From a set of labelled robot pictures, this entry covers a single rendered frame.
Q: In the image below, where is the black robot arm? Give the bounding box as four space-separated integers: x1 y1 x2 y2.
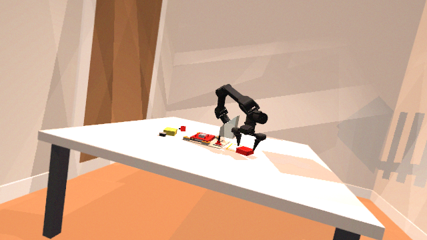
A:
214 84 268 135

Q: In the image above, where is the yellow rectangular block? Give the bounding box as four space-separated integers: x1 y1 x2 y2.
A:
163 127 177 136

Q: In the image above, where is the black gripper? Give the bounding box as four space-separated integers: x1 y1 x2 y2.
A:
232 120 266 151

